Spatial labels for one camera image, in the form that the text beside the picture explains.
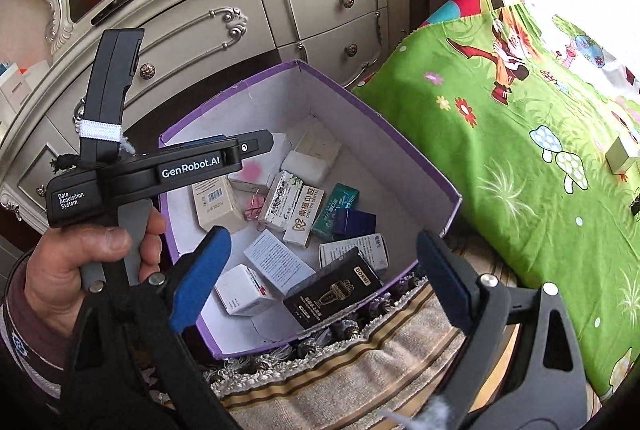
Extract white box green print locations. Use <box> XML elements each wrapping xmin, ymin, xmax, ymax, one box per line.
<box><xmin>257</xmin><ymin>170</ymin><xmax>303</xmax><ymax>231</ymax></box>

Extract green printed blanket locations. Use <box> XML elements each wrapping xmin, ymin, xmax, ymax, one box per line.
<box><xmin>352</xmin><ymin>2</ymin><xmax>640</xmax><ymax>391</ymax></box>

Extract striped fringed cloth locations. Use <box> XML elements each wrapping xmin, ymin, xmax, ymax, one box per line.
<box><xmin>200</xmin><ymin>250</ymin><xmax>521</xmax><ymax>430</ymax></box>

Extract white box gold red print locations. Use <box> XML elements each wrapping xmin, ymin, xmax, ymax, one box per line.
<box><xmin>282</xmin><ymin>185</ymin><xmax>326</xmax><ymax>248</ymax></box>

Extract person's left forearm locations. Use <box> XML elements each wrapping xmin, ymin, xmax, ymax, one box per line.
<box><xmin>0</xmin><ymin>255</ymin><xmax>83</xmax><ymax>430</ymax></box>

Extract wide dresser drawer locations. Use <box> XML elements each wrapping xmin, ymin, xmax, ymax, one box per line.
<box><xmin>50</xmin><ymin>0</ymin><xmax>278</xmax><ymax>121</ymax></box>

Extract person's left hand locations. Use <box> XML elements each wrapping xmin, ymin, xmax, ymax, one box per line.
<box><xmin>25</xmin><ymin>208</ymin><xmax>167</xmax><ymax>336</ymax></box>

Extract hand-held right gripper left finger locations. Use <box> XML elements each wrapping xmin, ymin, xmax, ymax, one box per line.
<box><xmin>65</xmin><ymin>225</ymin><xmax>236</xmax><ymax>430</ymax></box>

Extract dark blue box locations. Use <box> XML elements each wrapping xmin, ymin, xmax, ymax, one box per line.
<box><xmin>332</xmin><ymin>207</ymin><xmax>377</xmax><ymax>241</ymax></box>

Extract beige flat box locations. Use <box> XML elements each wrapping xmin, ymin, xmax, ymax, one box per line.
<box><xmin>292</xmin><ymin>115</ymin><xmax>343</xmax><ymax>158</ymax></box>

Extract pink binder clips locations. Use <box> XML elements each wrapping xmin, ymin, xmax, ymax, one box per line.
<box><xmin>244</xmin><ymin>190</ymin><xmax>268</xmax><ymax>223</ymax></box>

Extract beige box with barcode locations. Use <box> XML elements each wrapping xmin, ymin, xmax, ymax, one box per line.
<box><xmin>191</xmin><ymin>175</ymin><xmax>246</xmax><ymax>233</ymax></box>

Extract black box gold print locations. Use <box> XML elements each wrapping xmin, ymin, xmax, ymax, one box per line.
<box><xmin>282</xmin><ymin>247</ymin><xmax>385</xmax><ymax>331</ymax></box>

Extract white box with small text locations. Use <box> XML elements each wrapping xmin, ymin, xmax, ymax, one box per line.
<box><xmin>243</xmin><ymin>230</ymin><xmax>317</xmax><ymax>298</ymax></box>

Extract teal green box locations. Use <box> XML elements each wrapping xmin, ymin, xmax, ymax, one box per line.
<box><xmin>311</xmin><ymin>182</ymin><xmax>362</xmax><ymax>241</ymax></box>

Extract white storage box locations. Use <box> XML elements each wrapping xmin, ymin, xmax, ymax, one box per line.
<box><xmin>0</xmin><ymin>60</ymin><xmax>51</xmax><ymax>123</ymax></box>

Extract white rounded box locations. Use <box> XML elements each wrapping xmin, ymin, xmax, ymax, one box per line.
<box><xmin>282</xmin><ymin>150</ymin><xmax>333</xmax><ymax>183</ymax></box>

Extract purple cardboard box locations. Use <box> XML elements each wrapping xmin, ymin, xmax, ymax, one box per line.
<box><xmin>157</xmin><ymin>60</ymin><xmax>462</xmax><ymax>360</ymax></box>

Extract white box pink mark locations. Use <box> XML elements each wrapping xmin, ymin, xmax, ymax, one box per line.
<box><xmin>227</xmin><ymin>160</ymin><xmax>276</xmax><ymax>198</ymax></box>

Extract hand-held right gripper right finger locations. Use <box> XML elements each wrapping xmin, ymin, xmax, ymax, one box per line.
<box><xmin>416</xmin><ymin>229</ymin><xmax>590</xmax><ymax>430</ymax></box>

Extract small beige box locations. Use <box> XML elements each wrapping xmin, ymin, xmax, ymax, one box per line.
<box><xmin>605</xmin><ymin>135</ymin><xmax>640</xmax><ymax>176</ymax></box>

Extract white box grey text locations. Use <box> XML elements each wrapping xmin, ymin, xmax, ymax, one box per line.
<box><xmin>319</xmin><ymin>234</ymin><xmax>390</xmax><ymax>281</ymax></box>

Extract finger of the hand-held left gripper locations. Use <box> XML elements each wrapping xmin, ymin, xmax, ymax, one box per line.
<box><xmin>222</xmin><ymin>131</ymin><xmax>275</xmax><ymax>168</ymax></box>

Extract plain white box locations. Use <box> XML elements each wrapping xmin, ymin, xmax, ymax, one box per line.
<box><xmin>265</xmin><ymin>132</ymin><xmax>294</xmax><ymax>171</ymax></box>

